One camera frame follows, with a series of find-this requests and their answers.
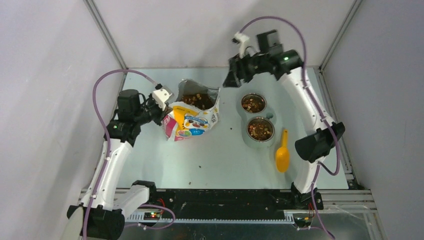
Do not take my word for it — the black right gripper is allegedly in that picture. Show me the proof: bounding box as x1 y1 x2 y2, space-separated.
223 49 269 88

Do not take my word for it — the steel bowl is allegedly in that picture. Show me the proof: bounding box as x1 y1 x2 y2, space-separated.
245 116 276 143
240 93 268 115

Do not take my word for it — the colourful pet food bag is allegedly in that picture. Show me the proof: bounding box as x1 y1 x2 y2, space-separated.
161 79 221 142

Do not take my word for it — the yellow plastic scoop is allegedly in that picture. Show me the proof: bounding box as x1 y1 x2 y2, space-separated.
275 129 290 173

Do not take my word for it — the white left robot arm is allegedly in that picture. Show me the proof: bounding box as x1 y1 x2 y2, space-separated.
61 85 173 240

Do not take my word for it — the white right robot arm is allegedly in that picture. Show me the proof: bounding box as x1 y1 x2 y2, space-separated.
222 29 346 209

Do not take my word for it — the kibble in far bowl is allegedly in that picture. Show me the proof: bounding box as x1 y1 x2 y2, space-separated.
242 96 265 113

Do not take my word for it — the kibble in bowl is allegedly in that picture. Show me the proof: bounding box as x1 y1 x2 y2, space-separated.
248 119 274 141
242 96 265 113

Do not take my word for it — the small green object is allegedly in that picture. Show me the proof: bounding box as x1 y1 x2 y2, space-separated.
266 112 274 120

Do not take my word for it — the kibble in near bowl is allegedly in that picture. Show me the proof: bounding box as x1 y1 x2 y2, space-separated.
248 119 274 141

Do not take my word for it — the left circuit board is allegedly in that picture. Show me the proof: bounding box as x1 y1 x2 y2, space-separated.
143 211 162 221

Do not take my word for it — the circuit board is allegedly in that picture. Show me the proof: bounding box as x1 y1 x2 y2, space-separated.
293 216 314 229
143 211 162 221

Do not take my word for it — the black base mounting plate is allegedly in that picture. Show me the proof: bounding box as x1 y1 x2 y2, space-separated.
148 189 324 221

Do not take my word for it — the right circuit board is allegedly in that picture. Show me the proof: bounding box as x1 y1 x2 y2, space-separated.
293 216 314 229

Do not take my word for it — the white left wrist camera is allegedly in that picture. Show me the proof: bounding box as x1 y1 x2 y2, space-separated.
152 84 174 112

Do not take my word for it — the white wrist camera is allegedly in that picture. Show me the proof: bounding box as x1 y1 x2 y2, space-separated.
152 84 174 112
231 31 250 59

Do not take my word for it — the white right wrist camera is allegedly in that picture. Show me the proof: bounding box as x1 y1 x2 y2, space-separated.
231 31 250 59

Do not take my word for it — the aluminium frame rail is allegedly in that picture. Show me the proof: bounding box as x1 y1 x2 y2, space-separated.
76 188 379 223

